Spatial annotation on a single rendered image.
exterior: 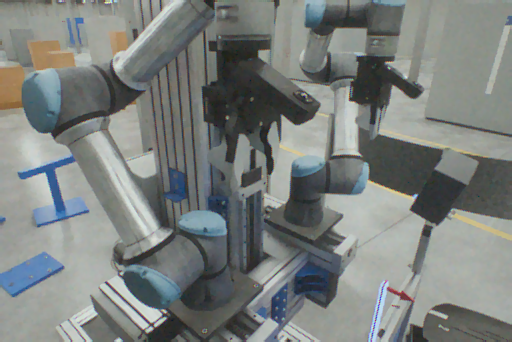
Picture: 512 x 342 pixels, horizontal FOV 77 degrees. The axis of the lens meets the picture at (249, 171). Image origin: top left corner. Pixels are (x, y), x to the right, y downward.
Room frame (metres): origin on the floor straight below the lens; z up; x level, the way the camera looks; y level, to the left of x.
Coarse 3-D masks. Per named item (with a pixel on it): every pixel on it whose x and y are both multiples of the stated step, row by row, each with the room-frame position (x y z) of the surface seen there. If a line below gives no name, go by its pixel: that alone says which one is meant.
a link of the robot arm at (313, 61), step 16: (320, 0) 0.93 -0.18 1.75; (336, 0) 0.92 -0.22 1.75; (304, 16) 0.95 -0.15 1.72; (320, 16) 0.91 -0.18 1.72; (336, 16) 0.91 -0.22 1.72; (320, 32) 0.96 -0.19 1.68; (304, 48) 1.16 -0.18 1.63; (320, 48) 1.05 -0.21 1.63; (304, 64) 1.21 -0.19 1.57; (320, 64) 1.19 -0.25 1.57; (320, 80) 1.25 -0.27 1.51
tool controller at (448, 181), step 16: (448, 160) 1.09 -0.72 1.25; (464, 160) 1.12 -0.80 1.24; (432, 176) 1.00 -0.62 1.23; (448, 176) 0.97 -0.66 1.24; (464, 176) 0.99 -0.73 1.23; (432, 192) 0.99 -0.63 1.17; (448, 192) 0.96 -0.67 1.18; (464, 192) 0.96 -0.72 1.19; (416, 208) 1.02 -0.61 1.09; (432, 208) 0.99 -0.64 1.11; (448, 208) 0.96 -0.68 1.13
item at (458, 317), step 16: (448, 304) 0.53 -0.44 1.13; (432, 320) 0.45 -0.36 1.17; (448, 320) 0.46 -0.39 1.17; (464, 320) 0.46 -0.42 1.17; (480, 320) 0.46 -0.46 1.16; (496, 320) 0.47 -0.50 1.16; (432, 336) 0.41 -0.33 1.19; (448, 336) 0.41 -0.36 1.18; (464, 336) 0.41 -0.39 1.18; (480, 336) 0.42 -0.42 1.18; (496, 336) 0.42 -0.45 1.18
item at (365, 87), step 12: (360, 60) 0.85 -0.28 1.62; (372, 60) 0.81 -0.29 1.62; (384, 60) 0.80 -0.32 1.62; (360, 72) 0.84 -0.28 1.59; (372, 72) 0.83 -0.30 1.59; (360, 84) 0.82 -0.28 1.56; (372, 84) 0.81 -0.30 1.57; (384, 84) 0.81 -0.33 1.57; (360, 96) 0.83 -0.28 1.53; (372, 96) 0.80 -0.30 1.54; (384, 96) 0.81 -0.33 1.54
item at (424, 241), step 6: (426, 228) 0.94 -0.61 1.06; (432, 228) 0.94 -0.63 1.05; (420, 240) 0.95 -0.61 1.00; (426, 240) 0.94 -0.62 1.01; (420, 246) 0.94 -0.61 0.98; (426, 246) 0.93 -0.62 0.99; (420, 252) 0.95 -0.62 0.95; (426, 252) 0.93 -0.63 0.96; (420, 258) 0.94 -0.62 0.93; (414, 264) 0.95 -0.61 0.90; (420, 264) 0.93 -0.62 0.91; (414, 270) 0.94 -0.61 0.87; (420, 270) 0.93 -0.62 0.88
